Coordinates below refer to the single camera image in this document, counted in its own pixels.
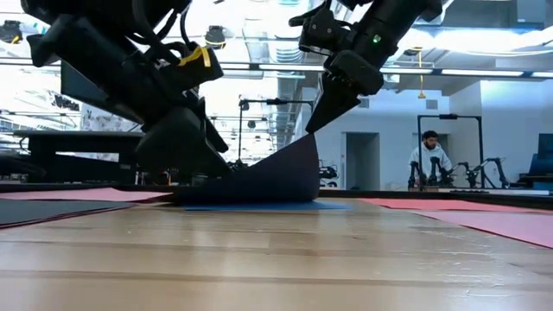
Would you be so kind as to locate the pink paper sheet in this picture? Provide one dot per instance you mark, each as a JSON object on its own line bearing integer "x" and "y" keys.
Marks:
{"x": 86, "y": 194}
{"x": 510, "y": 226}

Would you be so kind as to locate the long ceiling light bar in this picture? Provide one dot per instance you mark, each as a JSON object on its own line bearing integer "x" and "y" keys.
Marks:
{"x": 481, "y": 73}

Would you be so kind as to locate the silver air duct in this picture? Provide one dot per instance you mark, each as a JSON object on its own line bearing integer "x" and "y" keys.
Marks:
{"x": 287, "y": 54}

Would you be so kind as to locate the person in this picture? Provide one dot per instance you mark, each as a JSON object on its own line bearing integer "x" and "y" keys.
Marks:
{"x": 430, "y": 157}

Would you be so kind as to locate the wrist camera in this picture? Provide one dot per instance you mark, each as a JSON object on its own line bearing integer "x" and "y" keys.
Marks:
{"x": 322, "y": 30}
{"x": 190, "y": 78}

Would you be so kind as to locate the blue paper sheet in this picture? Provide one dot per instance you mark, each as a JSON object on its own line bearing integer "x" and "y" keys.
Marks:
{"x": 268, "y": 206}

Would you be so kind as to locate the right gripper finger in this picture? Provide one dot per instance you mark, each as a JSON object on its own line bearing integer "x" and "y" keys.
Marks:
{"x": 330, "y": 101}

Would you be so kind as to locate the blue chair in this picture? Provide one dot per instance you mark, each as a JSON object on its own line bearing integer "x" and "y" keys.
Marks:
{"x": 542, "y": 166}

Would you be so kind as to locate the wall air vent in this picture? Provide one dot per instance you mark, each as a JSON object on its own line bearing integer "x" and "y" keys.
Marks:
{"x": 365, "y": 103}
{"x": 431, "y": 104}

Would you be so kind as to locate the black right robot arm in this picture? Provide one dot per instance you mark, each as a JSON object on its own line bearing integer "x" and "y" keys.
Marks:
{"x": 397, "y": 17}

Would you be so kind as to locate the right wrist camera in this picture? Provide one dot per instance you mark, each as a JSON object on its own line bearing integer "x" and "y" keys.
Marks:
{"x": 322, "y": 30}

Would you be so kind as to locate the red paper sheet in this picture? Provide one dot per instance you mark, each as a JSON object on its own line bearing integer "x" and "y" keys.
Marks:
{"x": 432, "y": 204}

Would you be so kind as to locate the desk with black frame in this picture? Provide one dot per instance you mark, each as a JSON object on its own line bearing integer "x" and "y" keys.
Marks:
{"x": 78, "y": 139}

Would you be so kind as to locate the yellow tape strip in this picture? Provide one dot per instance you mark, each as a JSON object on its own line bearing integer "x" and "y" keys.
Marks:
{"x": 194, "y": 55}

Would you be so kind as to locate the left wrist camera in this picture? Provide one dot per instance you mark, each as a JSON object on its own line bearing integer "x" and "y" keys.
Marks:
{"x": 190, "y": 78}

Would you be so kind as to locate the black camera stand frame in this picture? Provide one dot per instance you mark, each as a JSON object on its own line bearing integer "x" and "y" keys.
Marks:
{"x": 449, "y": 116}
{"x": 276, "y": 102}

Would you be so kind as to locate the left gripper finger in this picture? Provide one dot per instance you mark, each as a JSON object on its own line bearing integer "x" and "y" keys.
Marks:
{"x": 181, "y": 147}
{"x": 214, "y": 129}

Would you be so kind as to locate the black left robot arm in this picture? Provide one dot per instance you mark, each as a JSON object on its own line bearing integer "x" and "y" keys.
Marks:
{"x": 95, "y": 56}

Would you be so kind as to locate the dark doorway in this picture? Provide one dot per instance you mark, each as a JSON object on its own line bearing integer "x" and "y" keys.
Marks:
{"x": 363, "y": 164}

